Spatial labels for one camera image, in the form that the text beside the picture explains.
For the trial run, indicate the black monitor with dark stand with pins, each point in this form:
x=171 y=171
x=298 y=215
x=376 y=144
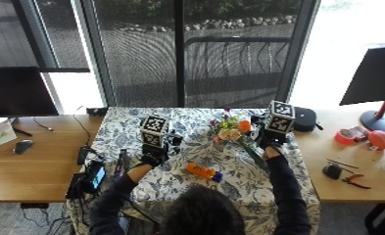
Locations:
x=13 y=94

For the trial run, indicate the orange round ball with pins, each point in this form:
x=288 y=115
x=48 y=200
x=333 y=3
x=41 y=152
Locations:
x=380 y=139

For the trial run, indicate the black zippered pouch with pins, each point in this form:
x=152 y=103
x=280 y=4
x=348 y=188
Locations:
x=304 y=119

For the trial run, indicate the orange tape roll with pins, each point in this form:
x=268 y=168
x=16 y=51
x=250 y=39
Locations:
x=345 y=136

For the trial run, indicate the person's right hand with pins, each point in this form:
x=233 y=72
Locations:
x=266 y=137

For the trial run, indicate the black power adapter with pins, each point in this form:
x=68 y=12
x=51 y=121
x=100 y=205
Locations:
x=83 y=155

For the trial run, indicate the orange and blue tube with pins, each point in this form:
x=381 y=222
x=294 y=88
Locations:
x=204 y=171

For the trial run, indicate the thin wooden stick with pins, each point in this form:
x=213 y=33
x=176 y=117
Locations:
x=342 y=163

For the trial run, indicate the black monitor with red stand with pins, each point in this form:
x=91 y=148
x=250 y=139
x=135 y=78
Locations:
x=374 y=81

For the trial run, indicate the blue floral white tablecloth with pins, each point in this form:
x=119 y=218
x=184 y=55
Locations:
x=200 y=163

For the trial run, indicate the white marker cube on left glove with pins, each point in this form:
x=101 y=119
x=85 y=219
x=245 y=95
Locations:
x=155 y=130

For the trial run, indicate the artificial flower bouquet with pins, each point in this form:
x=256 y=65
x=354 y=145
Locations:
x=234 y=133

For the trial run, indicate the person's left hand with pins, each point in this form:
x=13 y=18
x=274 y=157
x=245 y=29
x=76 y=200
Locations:
x=153 y=157

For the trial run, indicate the the person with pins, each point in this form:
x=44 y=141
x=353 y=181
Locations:
x=200 y=212

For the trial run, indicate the small black box on sill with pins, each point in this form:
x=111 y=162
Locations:
x=96 y=111

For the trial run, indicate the black computer mouse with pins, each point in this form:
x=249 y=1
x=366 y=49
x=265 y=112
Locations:
x=23 y=146

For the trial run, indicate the black device with lit screen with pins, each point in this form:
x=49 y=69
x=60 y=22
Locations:
x=93 y=178

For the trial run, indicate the white marker cube on right glove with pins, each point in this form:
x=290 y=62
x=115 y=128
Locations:
x=280 y=117

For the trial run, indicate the white marker cube on glove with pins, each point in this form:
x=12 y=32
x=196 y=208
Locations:
x=155 y=130
x=280 y=117

